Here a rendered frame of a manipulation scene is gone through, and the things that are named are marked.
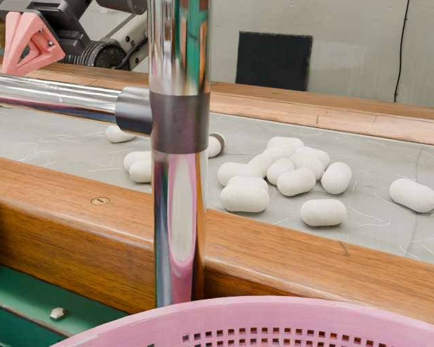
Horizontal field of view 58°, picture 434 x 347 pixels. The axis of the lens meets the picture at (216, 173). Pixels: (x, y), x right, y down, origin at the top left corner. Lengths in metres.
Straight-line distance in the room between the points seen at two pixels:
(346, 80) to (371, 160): 2.03
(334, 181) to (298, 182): 0.03
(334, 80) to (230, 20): 0.73
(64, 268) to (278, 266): 0.13
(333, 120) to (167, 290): 0.39
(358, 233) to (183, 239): 0.16
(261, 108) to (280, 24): 1.96
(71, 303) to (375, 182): 0.27
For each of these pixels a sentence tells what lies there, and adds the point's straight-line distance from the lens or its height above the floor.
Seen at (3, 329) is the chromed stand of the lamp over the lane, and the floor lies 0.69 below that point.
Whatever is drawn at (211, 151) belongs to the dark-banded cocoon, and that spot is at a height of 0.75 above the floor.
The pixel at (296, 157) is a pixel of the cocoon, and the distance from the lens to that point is 0.36.
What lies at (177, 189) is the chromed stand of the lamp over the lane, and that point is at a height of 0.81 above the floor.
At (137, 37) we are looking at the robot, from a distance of 1.06.
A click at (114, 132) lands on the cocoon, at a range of 0.43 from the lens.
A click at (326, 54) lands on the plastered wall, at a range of 2.45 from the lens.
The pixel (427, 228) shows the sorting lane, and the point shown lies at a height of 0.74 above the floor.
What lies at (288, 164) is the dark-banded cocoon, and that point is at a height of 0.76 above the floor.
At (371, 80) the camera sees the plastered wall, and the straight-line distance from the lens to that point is 2.45.
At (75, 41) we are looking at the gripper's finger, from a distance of 0.56.
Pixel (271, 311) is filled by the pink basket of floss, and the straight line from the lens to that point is 0.17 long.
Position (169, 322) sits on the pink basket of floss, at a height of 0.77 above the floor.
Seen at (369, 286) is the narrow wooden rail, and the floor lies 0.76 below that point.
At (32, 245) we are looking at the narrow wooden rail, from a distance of 0.27.
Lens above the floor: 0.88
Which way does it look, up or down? 23 degrees down
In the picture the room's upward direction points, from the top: 2 degrees clockwise
